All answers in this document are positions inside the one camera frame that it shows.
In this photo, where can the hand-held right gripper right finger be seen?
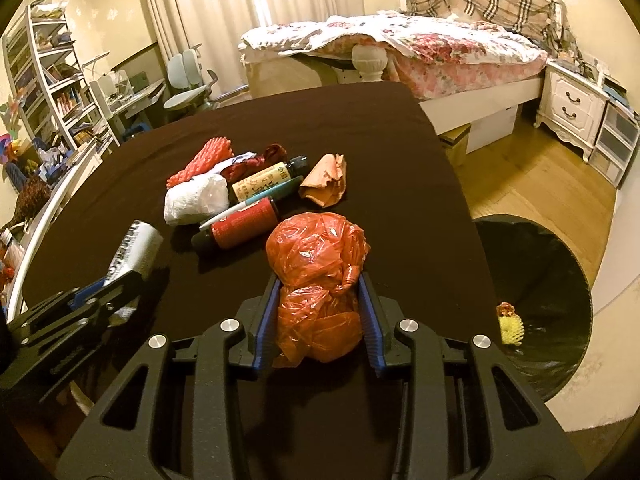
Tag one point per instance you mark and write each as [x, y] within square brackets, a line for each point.
[369, 320]

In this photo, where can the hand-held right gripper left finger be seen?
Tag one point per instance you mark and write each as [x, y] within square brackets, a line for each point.
[270, 310]

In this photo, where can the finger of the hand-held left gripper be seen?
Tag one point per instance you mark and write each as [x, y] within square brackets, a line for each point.
[117, 290]

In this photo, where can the white silver packet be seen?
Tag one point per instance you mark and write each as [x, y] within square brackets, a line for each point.
[137, 245]

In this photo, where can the red plastic bag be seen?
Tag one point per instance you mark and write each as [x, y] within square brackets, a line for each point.
[315, 260]

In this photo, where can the white plastic bag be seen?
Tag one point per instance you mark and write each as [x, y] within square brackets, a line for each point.
[195, 200]

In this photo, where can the teal and white tube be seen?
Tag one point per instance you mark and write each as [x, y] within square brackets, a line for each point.
[287, 187]

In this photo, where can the beige label bottle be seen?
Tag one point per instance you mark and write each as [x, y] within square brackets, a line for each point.
[260, 182]

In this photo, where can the red foam fruit net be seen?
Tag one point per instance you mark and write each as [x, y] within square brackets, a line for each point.
[200, 162]

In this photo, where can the black lined trash bin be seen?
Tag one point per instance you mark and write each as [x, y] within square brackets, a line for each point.
[530, 270]

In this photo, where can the red label bottle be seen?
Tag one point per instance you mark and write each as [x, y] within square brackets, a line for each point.
[240, 222]

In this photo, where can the brown fuzzy toy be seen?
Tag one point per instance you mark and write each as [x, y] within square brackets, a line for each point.
[30, 200]

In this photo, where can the small brown wrapper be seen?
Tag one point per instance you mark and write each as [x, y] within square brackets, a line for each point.
[505, 308]

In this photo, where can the orange crumpled paper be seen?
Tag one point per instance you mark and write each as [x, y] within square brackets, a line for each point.
[322, 180]

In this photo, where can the yellow foam fruit net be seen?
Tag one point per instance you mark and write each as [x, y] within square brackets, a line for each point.
[510, 330]

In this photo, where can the dark red wrapper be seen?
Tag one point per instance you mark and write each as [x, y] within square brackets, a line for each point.
[267, 155]

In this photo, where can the white study desk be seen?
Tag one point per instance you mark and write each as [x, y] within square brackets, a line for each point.
[135, 97]

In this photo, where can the small cardboard box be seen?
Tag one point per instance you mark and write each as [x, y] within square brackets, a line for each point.
[455, 142]

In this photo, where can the white bookshelf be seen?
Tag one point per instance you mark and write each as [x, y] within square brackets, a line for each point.
[50, 85]

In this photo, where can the white desk chair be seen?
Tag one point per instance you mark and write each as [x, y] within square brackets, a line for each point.
[182, 72]

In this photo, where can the white under-bed box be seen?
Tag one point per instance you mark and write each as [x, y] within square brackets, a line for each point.
[492, 127]

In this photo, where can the bed with floral quilt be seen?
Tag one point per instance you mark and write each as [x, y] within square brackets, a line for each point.
[500, 95]

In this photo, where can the floral quilt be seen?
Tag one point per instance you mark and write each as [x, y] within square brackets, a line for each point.
[450, 45]

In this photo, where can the white nightstand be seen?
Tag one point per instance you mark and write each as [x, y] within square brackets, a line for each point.
[570, 105]

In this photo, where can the cream curtains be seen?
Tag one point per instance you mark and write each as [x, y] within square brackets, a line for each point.
[225, 10]

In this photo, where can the plastic drawer unit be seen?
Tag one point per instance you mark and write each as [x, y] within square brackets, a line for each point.
[615, 135]

